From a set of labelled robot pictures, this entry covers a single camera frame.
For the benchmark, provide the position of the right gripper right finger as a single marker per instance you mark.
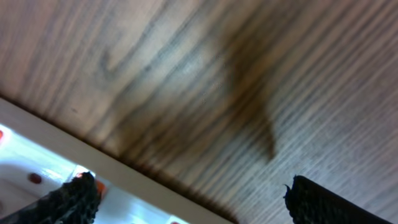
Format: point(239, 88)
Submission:
point(310, 203)

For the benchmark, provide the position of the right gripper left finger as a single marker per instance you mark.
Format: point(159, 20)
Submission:
point(75, 202)

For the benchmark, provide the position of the white power strip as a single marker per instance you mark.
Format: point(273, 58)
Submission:
point(49, 177)

